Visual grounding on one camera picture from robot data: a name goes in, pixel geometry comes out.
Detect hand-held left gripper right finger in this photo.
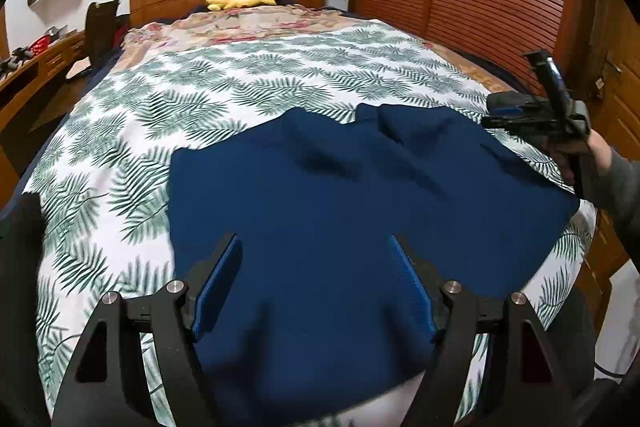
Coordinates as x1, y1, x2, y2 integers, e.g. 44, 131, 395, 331
390, 234, 596, 427

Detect person's right hand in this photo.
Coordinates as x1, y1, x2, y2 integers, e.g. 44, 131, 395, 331
589, 131, 613, 172

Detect wooden desk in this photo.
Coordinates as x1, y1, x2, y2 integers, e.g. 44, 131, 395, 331
0, 29, 93, 208

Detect leaf print blanket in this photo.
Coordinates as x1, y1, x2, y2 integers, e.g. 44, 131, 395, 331
20, 19, 598, 427

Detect person's right forearm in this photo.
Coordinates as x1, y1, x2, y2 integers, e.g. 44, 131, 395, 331
580, 147, 640, 258

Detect wooden door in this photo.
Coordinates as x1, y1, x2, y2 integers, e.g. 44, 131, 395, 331
585, 0, 640, 288

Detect dark chair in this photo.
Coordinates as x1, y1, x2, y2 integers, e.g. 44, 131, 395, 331
85, 0, 121, 68

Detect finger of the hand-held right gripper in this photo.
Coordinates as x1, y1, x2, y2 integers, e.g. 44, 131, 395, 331
522, 49, 572, 108
481, 91, 551, 130

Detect black devices on desk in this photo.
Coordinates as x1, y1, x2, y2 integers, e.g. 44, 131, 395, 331
0, 48, 31, 75

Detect floral blanket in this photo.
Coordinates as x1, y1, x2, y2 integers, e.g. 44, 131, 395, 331
122, 4, 381, 58

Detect blue blazer jacket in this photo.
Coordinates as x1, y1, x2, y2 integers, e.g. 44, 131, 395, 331
169, 104, 581, 408

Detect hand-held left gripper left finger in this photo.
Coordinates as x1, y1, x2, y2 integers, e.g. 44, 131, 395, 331
50, 233, 244, 427

